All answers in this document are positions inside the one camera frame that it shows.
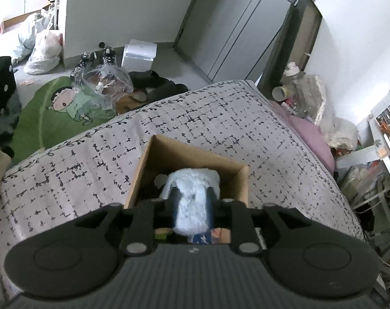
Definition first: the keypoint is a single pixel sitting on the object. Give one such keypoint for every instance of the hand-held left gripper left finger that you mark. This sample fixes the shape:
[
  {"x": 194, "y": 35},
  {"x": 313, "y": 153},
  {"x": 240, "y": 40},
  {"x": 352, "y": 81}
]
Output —
[{"x": 175, "y": 206}]

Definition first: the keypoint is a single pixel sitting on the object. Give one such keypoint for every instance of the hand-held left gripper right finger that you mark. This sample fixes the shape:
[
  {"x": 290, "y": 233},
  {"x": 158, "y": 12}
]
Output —
[{"x": 211, "y": 206}]

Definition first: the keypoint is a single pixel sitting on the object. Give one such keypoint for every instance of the fluffy light blue plush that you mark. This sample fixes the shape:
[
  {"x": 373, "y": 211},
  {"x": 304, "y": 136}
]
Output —
[{"x": 191, "y": 199}]

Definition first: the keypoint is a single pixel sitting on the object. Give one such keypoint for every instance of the cardboard box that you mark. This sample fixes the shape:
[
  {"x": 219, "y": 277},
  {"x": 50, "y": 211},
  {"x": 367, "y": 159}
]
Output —
[{"x": 182, "y": 151}]

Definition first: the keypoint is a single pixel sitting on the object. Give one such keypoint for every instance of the small printed packet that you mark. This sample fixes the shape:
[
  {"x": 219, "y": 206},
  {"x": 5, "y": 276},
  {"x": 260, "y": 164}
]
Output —
[{"x": 201, "y": 238}]

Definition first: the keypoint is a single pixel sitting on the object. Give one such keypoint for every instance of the grey printed blanket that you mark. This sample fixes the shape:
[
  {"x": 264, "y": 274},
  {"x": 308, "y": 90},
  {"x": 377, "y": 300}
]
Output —
[{"x": 85, "y": 173}]

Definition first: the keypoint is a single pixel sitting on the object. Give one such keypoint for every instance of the pink pillow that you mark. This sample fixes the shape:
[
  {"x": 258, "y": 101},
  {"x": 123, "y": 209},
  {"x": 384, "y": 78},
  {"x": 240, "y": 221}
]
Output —
[{"x": 307, "y": 132}]

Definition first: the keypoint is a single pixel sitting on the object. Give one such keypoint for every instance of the black garment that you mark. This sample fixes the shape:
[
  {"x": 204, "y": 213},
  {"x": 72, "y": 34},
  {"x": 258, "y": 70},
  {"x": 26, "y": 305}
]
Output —
[{"x": 156, "y": 82}]

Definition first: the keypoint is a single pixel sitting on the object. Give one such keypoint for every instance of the paper cup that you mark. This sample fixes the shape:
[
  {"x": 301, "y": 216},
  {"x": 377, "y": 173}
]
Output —
[{"x": 280, "y": 92}]

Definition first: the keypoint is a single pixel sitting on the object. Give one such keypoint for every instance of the clear plastic bottle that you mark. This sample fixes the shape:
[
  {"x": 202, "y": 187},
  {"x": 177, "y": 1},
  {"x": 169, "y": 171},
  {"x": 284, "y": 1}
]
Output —
[{"x": 294, "y": 90}]

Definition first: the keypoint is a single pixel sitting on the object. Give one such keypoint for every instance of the clear plastic bag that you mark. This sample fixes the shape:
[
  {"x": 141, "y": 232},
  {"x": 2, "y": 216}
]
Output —
[{"x": 101, "y": 83}]

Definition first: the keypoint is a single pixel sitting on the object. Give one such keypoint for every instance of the crumpled white plastic bags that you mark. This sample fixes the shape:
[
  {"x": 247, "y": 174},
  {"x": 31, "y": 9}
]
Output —
[{"x": 336, "y": 125}]

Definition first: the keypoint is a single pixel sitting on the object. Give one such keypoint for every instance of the white box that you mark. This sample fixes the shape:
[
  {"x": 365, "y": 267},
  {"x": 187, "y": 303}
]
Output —
[{"x": 139, "y": 54}]

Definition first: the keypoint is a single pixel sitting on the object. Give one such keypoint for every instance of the black sneaker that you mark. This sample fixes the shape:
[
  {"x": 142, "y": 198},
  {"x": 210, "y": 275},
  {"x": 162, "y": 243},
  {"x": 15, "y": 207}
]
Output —
[
  {"x": 85, "y": 60},
  {"x": 108, "y": 56}
]

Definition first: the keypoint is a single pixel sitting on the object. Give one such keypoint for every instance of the green cartoon rug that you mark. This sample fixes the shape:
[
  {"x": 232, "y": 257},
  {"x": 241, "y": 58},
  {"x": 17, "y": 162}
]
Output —
[{"x": 37, "y": 112}]

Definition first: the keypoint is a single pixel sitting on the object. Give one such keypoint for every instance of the white shelf unit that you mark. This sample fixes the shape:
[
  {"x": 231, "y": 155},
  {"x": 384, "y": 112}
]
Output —
[{"x": 385, "y": 141}]

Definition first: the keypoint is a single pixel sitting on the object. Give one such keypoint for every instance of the grey door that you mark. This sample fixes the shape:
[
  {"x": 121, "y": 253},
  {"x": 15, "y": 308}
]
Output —
[{"x": 240, "y": 22}]

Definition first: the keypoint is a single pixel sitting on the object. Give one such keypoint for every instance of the folded table board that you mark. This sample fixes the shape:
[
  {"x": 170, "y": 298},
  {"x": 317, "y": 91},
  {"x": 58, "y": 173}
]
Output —
[{"x": 298, "y": 38}]

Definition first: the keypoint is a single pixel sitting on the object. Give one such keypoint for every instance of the white plastic bag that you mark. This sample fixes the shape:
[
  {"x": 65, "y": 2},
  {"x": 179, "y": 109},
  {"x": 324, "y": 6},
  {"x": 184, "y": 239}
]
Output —
[
  {"x": 29, "y": 33},
  {"x": 43, "y": 53}
]

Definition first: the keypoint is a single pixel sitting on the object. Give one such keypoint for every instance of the black dotted cube stool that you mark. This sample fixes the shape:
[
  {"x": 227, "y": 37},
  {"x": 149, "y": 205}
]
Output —
[{"x": 0, "y": 83}]

